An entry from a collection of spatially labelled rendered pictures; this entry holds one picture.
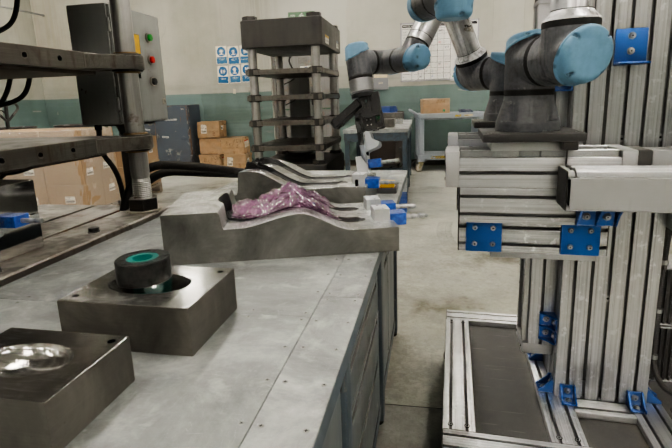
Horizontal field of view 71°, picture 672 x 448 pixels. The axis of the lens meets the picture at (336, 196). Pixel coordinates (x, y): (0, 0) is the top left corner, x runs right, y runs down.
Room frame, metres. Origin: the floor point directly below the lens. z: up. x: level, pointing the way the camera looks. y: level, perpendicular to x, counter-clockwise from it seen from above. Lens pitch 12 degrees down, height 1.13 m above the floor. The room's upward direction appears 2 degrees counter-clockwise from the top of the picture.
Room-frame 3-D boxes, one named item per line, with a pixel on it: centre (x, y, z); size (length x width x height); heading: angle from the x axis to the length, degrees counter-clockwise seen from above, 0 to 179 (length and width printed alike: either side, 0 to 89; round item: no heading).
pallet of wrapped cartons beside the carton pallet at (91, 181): (4.81, 2.96, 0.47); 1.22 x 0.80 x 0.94; 83
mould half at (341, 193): (1.46, 0.14, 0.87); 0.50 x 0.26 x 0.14; 78
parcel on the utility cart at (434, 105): (7.29, -1.55, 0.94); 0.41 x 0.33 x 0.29; 87
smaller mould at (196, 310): (0.67, 0.28, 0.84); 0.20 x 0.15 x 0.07; 78
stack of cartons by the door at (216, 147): (8.10, 1.88, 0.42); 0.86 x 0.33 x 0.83; 79
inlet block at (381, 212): (1.07, -0.15, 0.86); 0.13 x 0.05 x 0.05; 95
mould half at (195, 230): (1.09, 0.13, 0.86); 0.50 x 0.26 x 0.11; 95
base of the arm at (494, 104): (1.66, -0.60, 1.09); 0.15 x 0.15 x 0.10
